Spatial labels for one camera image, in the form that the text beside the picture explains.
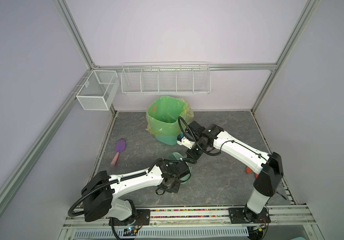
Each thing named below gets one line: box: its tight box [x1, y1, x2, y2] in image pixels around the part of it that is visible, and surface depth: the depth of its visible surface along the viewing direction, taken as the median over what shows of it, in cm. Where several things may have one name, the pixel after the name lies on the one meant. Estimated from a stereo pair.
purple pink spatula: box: [110, 138, 126, 167], surface depth 102 cm
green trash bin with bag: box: [146, 96, 194, 146], surface depth 94 cm
